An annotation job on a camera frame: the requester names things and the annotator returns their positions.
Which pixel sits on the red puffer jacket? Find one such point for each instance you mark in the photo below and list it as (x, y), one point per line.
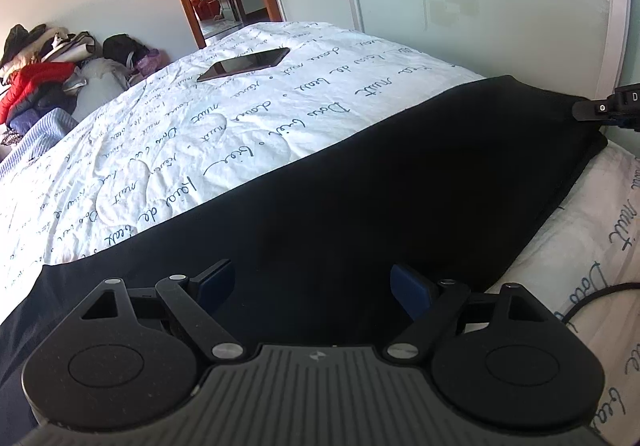
(35, 81)

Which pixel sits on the white tote bag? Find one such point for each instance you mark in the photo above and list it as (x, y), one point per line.
(70, 46)

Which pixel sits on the grey cushion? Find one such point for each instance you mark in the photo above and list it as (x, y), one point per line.
(100, 88)

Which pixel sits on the black bag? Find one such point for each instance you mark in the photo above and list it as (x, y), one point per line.
(122, 46)

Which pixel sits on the blue striped blanket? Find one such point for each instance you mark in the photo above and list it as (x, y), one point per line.
(35, 136)

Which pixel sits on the white script-printed bed blanket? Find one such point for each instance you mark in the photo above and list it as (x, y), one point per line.
(200, 126)

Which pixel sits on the dark smartphone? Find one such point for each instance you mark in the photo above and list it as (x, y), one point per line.
(245, 63)

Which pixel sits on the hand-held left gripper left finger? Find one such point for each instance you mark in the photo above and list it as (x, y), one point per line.
(216, 287)

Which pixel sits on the black pants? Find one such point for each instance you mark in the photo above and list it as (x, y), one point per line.
(350, 186)

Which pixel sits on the black and beige coat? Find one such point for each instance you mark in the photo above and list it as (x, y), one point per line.
(22, 43)

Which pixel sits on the navy jacket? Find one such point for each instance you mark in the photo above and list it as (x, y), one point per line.
(42, 103)

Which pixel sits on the frosted glass wardrobe door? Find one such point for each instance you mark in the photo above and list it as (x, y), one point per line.
(475, 1)

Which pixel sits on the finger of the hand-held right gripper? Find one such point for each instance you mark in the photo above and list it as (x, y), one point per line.
(597, 109)

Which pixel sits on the purple bag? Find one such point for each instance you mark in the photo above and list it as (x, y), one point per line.
(150, 62)

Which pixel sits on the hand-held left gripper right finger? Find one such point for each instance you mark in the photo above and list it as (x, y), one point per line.
(411, 291)

